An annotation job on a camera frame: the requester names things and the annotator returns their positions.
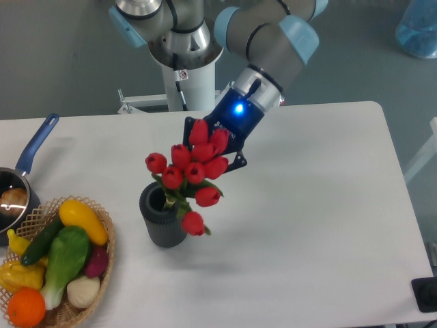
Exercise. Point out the yellow squash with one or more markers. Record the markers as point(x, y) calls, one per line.
point(75, 213)

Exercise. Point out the orange fruit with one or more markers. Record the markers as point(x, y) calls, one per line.
point(26, 308)

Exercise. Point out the white garlic bulb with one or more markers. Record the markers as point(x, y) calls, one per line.
point(82, 291)

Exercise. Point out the blue handled saucepan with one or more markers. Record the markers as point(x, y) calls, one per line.
point(12, 178)

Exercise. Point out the dark green cucumber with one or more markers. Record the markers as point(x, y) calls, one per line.
point(40, 245)

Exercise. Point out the brown bread roll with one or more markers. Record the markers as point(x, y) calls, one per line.
point(13, 202)

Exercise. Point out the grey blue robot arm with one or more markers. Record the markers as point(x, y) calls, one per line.
point(235, 67)

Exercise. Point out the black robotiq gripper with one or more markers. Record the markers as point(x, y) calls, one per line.
point(237, 115)

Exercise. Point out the purple red onion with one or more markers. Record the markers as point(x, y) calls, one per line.
point(97, 263)

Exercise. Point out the yellow banana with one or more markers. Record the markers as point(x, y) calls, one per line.
point(16, 243)

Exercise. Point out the black device at edge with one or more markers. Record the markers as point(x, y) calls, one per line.
point(425, 293)

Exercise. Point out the woven wicker basket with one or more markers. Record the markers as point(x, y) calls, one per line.
point(65, 315)

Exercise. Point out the dark grey ribbed vase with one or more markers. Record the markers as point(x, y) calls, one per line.
point(163, 225)

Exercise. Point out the red tulip bouquet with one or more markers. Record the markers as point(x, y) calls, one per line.
point(190, 174)

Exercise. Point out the yellow bell pepper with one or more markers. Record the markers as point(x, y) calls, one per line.
point(15, 276)

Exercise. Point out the white frame at right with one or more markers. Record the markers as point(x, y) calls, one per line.
point(423, 155)

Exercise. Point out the green bok choy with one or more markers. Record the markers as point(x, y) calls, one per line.
point(67, 255)

